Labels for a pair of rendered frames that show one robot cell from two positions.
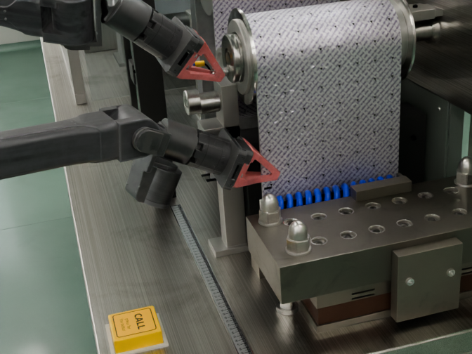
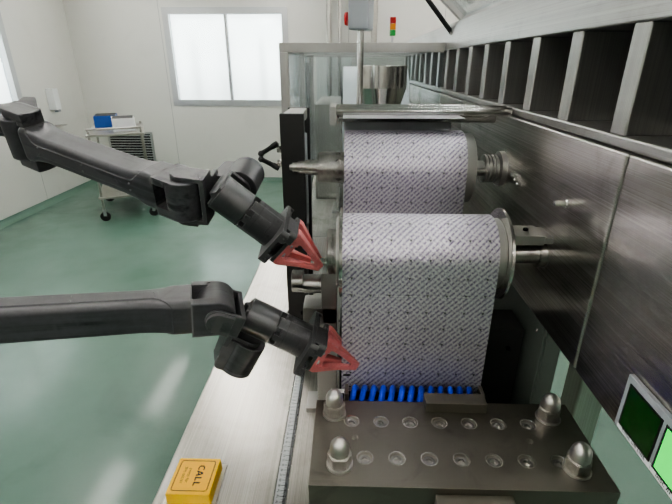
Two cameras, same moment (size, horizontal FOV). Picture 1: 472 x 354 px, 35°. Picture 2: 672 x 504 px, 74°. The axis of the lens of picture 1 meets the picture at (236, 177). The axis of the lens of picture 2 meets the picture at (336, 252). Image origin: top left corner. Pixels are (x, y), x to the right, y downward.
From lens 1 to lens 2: 0.51 m
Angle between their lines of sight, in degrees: 14
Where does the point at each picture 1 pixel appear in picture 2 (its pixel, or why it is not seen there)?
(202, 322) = (256, 489)
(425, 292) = not seen: outside the picture
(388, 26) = (487, 248)
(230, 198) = not seen: hidden behind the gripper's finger
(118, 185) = not seen: hidden behind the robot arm
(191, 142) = (270, 327)
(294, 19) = (391, 227)
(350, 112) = (436, 323)
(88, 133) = (160, 308)
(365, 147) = (448, 356)
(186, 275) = (273, 425)
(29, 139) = (100, 307)
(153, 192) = (231, 363)
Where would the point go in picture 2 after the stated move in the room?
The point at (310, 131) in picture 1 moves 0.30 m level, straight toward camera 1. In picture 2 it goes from (393, 333) to (316, 484)
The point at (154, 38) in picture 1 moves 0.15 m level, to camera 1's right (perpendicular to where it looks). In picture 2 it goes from (251, 226) to (347, 235)
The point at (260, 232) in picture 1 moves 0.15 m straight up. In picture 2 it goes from (317, 427) to (315, 343)
